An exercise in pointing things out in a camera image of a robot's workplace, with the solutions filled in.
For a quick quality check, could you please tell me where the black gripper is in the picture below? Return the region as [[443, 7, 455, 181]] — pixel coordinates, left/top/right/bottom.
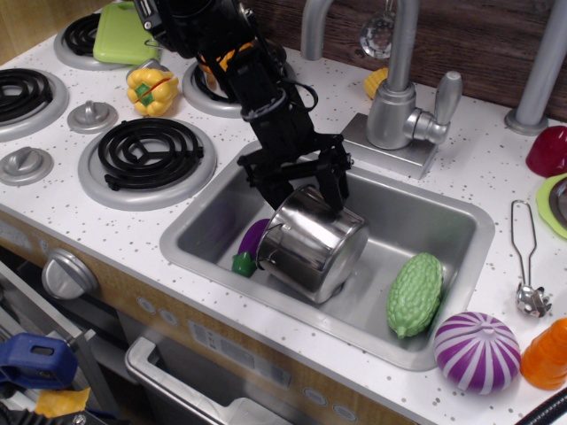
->
[[238, 103, 351, 211]]

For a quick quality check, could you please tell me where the stainless steel pot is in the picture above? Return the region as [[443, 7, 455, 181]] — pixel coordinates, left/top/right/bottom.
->
[[256, 185, 369, 304]]

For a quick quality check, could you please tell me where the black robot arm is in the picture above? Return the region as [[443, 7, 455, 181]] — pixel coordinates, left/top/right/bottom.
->
[[135, 1, 352, 212]]

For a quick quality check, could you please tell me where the grey sink basin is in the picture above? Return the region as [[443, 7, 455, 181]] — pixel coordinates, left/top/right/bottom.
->
[[160, 162, 494, 371]]

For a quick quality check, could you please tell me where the silver toy faucet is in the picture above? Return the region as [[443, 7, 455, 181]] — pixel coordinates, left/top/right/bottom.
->
[[299, 0, 463, 180]]

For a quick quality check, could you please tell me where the purple toy eggplant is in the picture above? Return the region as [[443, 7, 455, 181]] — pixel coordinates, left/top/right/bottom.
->
[[231, 219, 270, 277]]

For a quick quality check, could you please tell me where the yellow toy corn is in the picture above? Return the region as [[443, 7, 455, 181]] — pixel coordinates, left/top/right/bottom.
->
[[363, 67, 388, 99]]

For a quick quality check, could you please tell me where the orange toy pumpkin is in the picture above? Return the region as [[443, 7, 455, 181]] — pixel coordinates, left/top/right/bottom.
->
[[198, 42, 253, 74]]

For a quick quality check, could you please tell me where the grey burner under saucepan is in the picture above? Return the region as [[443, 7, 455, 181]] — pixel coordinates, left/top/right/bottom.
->
[[181, 59, 297, 119]]

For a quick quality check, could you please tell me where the small steel saucepan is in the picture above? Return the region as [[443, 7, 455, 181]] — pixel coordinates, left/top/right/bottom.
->
[[144, 37, 288, 94]]

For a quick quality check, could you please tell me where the hanging metal skimmer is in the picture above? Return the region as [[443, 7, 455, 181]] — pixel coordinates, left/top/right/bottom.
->
[[360, 0, 395, 59]]

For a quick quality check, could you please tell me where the green toy bitter gourd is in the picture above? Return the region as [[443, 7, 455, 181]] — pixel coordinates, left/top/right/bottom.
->
[[386, 252, 444, 339]]

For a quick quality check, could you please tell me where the black front coil burner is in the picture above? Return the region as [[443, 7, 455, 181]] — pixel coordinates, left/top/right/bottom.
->
[[78, 118, 216, 212]]

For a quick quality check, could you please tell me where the black coil burner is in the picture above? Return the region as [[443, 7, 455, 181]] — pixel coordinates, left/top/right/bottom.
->
[[78, 118, 216, 212], [53, 13, 128, 71], [1, 68, 69, 143]]

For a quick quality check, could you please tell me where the yellow toy bell pepper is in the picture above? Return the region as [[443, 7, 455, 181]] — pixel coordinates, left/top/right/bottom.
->
[[127, 68, 179, 117]]

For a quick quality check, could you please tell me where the grey stove knob middle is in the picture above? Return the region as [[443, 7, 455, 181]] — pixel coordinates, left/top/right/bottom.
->
[[67, 100, 118, 134]]

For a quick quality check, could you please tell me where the grey stove knob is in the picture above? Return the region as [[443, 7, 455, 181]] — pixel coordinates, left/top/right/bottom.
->
[[1, 147, 54, 186], [67, 100, 118, 134]]

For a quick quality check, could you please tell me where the green cutting board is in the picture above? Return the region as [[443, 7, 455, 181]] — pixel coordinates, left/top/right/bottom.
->
[[93, 1, 159, 66]]

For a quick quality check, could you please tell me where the red toy pepper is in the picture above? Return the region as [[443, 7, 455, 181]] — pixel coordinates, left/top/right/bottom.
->
[[525, 126, 566, 178]]

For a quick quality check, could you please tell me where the purple striped toy onion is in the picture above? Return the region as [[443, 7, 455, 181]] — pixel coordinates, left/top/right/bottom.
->
[[434, 312, 521, 395]]

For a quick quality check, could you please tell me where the green plate with bowl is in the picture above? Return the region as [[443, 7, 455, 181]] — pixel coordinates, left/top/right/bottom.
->
[[536, 174, 566, 239]]

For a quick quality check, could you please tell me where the grey oven front knob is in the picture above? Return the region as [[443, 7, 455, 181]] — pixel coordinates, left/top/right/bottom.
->
[[42, 248, 99, 300]]

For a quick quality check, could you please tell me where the metal pasta server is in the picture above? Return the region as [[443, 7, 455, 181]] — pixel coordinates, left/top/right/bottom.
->
[[510, 199, 552, 319]]

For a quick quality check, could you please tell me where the black back coil burner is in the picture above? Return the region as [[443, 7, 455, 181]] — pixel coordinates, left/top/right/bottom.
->
[[53, 13, 128, 71]]

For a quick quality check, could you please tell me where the black left coil burner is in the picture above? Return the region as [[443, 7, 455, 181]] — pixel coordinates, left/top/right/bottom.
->
[[1, 68, 69, 143]]

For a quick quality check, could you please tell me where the grey stove knob left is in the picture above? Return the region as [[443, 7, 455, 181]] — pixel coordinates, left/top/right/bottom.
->
[[1, 147, 54, 186]]

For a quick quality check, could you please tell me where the orange toy carrot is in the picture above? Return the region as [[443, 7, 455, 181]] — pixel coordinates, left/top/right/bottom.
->
[[520, 318, 566, 390]]

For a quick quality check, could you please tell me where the blue clamp tool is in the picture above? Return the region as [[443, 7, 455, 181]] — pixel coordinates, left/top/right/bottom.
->
[[1, 333, 79, 390]]

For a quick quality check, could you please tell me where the grey vertical post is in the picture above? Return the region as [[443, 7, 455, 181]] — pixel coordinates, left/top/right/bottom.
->
[[504, 0, 566, 135]]

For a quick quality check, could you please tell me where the silver oven door handle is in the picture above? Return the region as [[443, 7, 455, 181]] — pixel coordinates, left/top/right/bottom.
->
[[125, 336, 312, 424]]

